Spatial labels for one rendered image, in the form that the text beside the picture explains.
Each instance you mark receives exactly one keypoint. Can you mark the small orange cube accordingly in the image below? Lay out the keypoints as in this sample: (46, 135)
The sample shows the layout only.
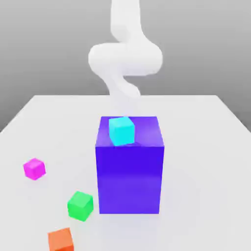
(60, 239)

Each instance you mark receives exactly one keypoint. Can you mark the large blue box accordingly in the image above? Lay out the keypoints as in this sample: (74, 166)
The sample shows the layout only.
(129, 176)

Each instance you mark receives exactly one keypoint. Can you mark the small magenta cube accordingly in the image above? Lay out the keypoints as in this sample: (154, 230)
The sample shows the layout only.
(34, 169)

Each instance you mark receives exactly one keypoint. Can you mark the small cyan cube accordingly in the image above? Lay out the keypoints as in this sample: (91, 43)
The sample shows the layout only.
(122, 131)

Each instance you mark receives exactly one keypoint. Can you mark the small green cube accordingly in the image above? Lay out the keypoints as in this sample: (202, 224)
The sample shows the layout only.
(80, 206)

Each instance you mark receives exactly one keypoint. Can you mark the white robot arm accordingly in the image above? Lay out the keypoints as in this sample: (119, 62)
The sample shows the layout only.
(125, 56)

